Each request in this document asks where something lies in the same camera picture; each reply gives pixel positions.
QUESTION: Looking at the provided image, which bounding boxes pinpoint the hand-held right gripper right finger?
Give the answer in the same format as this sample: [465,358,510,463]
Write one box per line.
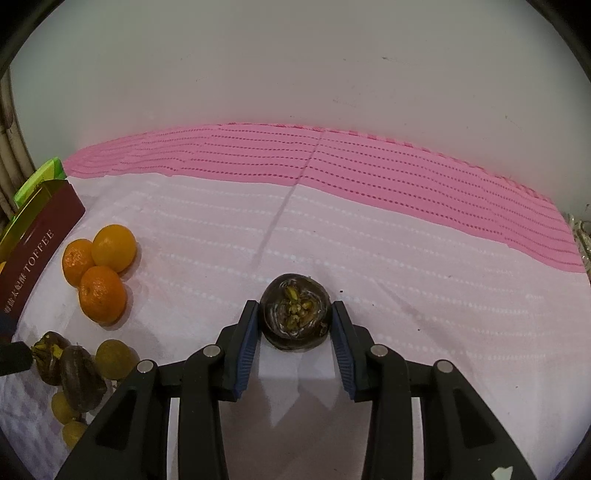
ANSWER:
[331,300,539,480]

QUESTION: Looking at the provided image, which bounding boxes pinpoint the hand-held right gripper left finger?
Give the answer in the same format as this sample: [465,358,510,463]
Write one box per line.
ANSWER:
[54,300,259,480]

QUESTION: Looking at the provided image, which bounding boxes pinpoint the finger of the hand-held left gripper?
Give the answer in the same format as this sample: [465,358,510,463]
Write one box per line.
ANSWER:
[0,340,34,376]

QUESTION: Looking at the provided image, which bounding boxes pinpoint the dark purple mangosteen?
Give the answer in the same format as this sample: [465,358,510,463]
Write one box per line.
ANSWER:
[60,345,109,414]
[259,273,332,352]
[30,331,72,386]

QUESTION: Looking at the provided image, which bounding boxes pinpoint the green grape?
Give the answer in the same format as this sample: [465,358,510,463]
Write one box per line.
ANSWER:
[61,420,89,449]
[51,391,77,424]
[95,339,139,380]

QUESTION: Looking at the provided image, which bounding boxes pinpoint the small orange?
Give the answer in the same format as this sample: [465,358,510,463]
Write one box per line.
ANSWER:
[62,238,95,287]
[78,266,127,325]

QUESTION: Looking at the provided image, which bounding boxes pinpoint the gold tin box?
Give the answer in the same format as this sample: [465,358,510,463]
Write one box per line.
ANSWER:
[0,179,87,319]

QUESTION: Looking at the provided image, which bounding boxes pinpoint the yellowish orange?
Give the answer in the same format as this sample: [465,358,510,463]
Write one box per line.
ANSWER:
[91,224,138,274]

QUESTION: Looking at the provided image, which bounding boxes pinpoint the white cloth with purple checks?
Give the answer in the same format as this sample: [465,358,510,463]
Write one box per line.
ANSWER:
[0,173,591,480]

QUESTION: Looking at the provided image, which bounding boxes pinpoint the green tissue pack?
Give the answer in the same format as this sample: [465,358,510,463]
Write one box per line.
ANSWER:
[13,158,66,208]

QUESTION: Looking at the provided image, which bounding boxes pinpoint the pink ribbed mat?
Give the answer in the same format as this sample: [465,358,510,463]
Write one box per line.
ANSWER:
[62,121,587,274]

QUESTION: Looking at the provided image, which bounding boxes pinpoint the pale crumpled plastic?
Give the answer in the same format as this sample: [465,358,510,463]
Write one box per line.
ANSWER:
[570,212,591,278]

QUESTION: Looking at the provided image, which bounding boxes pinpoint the rattan furniture frame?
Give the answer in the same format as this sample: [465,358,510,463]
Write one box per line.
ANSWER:
[0,69,38,222]

